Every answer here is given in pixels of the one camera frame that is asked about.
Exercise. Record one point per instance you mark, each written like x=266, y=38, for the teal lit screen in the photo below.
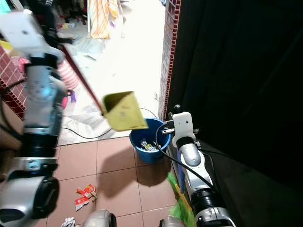
x=4, y=5

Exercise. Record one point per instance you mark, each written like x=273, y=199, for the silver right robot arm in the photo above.
x=196, y=175

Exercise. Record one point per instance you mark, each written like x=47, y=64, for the grey robot leg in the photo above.
x=100, y=219
x=172, y=222

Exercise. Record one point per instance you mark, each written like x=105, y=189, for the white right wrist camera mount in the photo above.
x=183, y=125

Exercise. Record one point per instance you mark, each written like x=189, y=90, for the red snack wrapper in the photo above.
x=85, y=196

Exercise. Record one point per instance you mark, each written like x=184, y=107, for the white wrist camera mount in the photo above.
x=23, y=33
x=183, y=125

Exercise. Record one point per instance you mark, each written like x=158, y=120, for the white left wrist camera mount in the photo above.
x=23, y=33

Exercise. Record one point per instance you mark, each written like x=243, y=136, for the trash pile in bucket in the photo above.
x=149, y=145

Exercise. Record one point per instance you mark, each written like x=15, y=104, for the grey right robot leg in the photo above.
x=172, y=222

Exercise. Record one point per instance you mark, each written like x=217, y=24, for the grey left robot leg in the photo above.
x=100, y=219

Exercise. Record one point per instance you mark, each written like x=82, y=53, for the orange striped cloth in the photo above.
x=103, y=16

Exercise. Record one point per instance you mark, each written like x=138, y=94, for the blue plastic bucket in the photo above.
x=147, y=149

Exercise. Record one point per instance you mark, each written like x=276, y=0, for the crumpled white paper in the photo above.
x=68, y=222

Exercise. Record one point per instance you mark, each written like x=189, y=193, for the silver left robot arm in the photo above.
x=40, y=109

